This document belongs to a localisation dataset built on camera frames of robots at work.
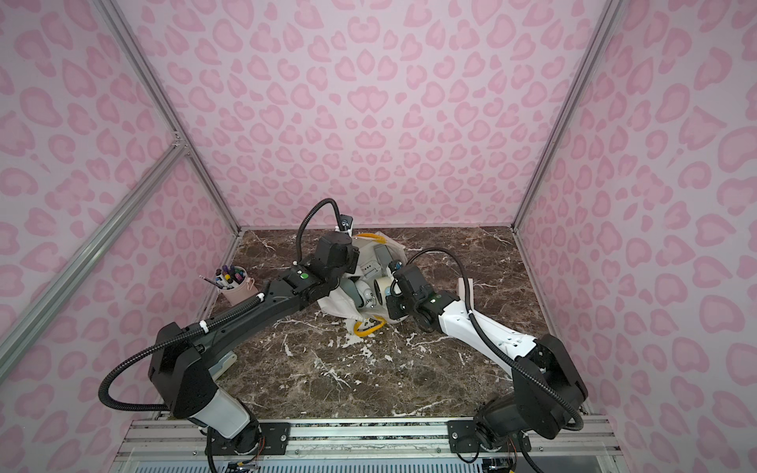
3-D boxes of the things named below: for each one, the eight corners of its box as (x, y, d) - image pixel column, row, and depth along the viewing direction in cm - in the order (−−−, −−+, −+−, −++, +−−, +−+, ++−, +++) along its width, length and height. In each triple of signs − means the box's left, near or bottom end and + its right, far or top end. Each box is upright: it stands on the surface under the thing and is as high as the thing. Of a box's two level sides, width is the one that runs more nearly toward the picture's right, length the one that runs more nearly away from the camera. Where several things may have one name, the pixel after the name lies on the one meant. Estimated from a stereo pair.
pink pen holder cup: (230, 307, 100) (210, 284, 89) (238, 287, 105) (220, 263, 94) (256, 307, 100) (239, 283, 89) (262, 287, 105) (247, 263, 94)
